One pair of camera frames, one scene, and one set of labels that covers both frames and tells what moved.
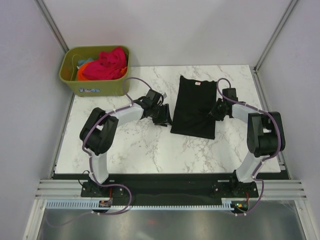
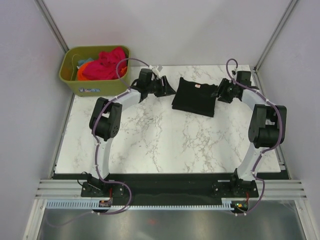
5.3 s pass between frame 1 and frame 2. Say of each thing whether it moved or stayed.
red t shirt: stayed
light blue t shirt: stayed
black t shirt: moved
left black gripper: moved
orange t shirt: stayed
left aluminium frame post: stayed
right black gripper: moved
